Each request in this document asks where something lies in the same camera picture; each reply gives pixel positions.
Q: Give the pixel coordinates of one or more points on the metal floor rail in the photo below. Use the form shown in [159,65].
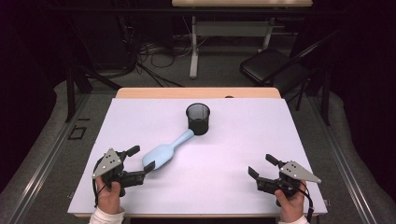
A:
[49,160]
[341,163]

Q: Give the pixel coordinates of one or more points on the light blue hairbrush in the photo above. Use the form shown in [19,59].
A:
[162,154]

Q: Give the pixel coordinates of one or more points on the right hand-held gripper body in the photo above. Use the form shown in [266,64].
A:
[295,172]

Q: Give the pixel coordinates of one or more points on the black folding chair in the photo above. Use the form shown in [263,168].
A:
[267,65]

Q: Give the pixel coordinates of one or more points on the person's left hand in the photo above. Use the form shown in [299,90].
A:
[109,199]

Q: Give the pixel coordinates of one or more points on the black metal bar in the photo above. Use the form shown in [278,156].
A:
[124,10]

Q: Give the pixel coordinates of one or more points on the white-framed desk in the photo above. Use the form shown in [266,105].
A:
[230,29]

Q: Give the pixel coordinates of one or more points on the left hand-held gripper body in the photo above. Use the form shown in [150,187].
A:
[107,163]

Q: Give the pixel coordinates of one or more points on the person's right hand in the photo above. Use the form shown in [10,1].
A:
[292,207]

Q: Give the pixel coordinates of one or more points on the white table mat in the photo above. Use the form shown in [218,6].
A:
[233,155]

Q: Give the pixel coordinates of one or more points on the wooden table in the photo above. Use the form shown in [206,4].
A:
[186,92]

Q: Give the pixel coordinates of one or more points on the black mesh pen cup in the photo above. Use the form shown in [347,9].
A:
[199,126]

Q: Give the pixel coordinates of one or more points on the black metal stand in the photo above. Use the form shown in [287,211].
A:
[70,96]
[325,99]

